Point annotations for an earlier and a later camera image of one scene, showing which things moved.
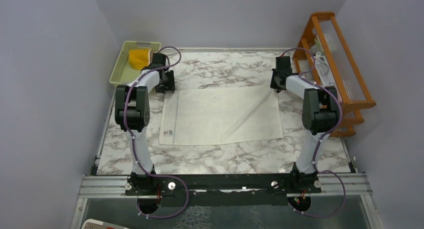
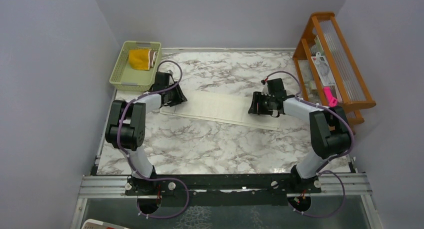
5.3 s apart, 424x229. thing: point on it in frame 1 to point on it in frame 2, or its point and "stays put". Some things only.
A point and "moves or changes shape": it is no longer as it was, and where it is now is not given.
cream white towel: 219,116 moves or changes shape
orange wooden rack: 346,72 stays put
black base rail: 223,189 stays put
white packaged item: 324,70 stays put
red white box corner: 95,224 stays put
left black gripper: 169,86 to 180,98
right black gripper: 273,84 to 256,106
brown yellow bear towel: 138,59 stays put
